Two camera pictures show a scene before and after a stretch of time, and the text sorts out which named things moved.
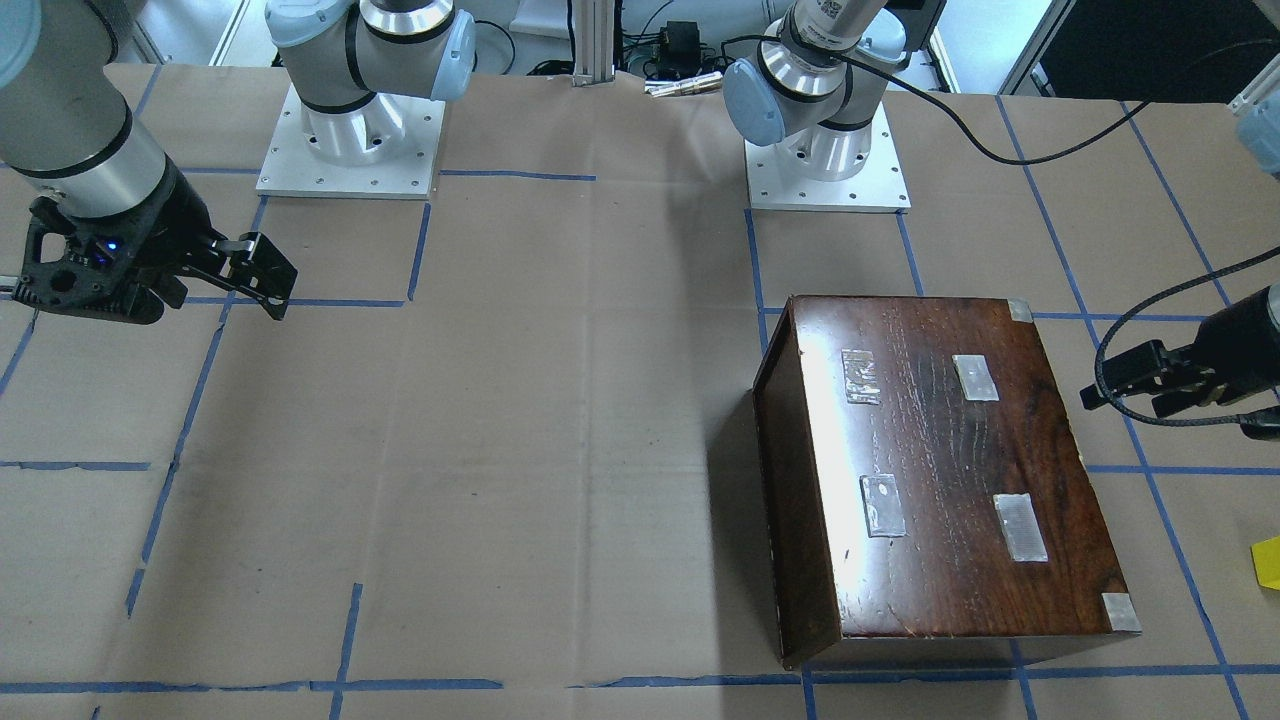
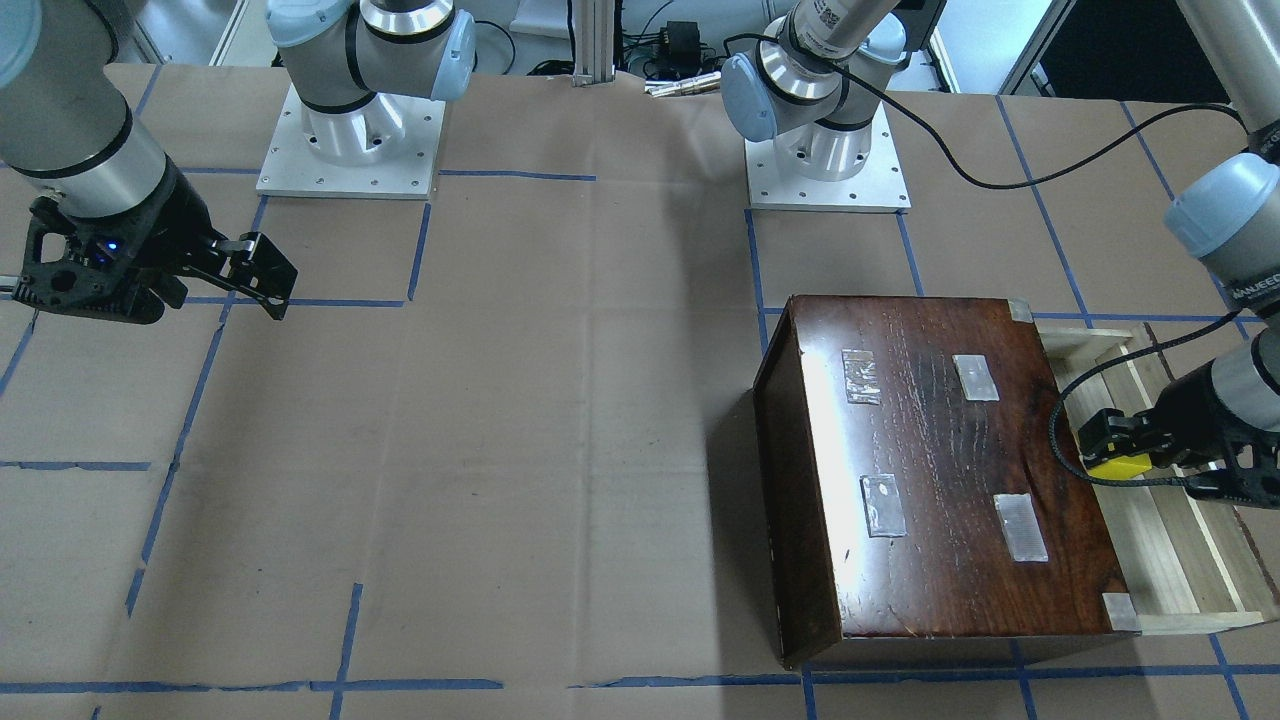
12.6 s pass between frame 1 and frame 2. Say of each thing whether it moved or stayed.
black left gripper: moved
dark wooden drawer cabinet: stayed
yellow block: moved
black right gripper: stayed
